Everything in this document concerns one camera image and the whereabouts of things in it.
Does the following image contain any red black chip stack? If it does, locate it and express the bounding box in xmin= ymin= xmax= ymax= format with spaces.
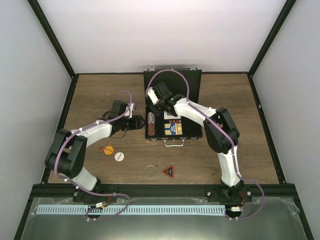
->
xmin=147 ymin=120 xmax=156 ymax=136

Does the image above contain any black poker case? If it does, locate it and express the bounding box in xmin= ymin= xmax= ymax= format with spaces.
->
xmin=143 ymin=63 xmax=203 ymax=147

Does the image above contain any purple chip stack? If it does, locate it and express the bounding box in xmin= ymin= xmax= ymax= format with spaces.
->
xmin=147 ymin=112 xmax=155 ymax=122

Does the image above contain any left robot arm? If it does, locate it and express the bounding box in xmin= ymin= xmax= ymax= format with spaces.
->
xmin=45 ymin=100 xmax=145 ymax=202

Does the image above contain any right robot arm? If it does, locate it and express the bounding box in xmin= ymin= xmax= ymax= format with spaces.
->
xmin=145 ymin=82 xmax=244 ymax=202

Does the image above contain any white card deck box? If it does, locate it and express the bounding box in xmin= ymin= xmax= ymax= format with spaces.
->
xmin=163 ymin=111 xmax=181 ymax=120

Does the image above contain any blue yellow card deck box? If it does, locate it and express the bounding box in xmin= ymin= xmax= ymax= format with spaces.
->
xmin=164 ymin=122 xmax=183 ymax=136

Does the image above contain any white dealer button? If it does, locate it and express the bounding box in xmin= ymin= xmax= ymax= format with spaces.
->
xmin=114 ymin=152 xmax=125 ymax=162

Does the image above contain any orange big blind button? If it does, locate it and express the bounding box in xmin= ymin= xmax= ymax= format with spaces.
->
xmin=103 ymin=145 xmax=114 ymax=155

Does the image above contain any clear acrylic dealer puck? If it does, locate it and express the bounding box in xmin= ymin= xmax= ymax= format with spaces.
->
xmin=144 ymin=165 xmax=158 ymax=179

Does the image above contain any triangular all in button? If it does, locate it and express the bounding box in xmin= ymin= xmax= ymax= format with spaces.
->
xmin=162 ymin=165 xmax=174 ymax=179

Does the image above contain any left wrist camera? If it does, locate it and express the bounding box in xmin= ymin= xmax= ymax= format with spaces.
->
xmin=124 ymin=102 xmax=137 ymax=118

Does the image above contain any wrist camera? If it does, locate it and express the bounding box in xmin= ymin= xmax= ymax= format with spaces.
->
xmin=124 ymin=102 xmax=137 ymax=118
xmin=145 ymin=87 xmax=159 ymax=105

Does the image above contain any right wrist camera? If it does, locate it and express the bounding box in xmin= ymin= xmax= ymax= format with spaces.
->
xmin=145 ymin=87 xmax=159 ymax=105

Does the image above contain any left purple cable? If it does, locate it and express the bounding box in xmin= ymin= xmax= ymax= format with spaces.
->
xmin=53 ymin=89 xmax=135 ymax=198

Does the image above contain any purple cable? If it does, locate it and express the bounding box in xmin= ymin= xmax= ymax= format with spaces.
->
xmin=146 ymin=69 xmax=265 ymax=221
xmin=53 ymin=89 xmax=135 ymax=198

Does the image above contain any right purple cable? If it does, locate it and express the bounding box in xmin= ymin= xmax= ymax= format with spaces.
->
xmin=146 ymin=69 xmax=265 ymax=221

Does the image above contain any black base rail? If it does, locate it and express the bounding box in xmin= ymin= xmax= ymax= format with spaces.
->
xmin=30 ymin=183 xmax=298 ymax=203

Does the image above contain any light blue slotted cable duct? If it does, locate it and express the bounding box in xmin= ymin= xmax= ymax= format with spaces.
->
xmin=36 ymin=204 xmax=226 ymax=216

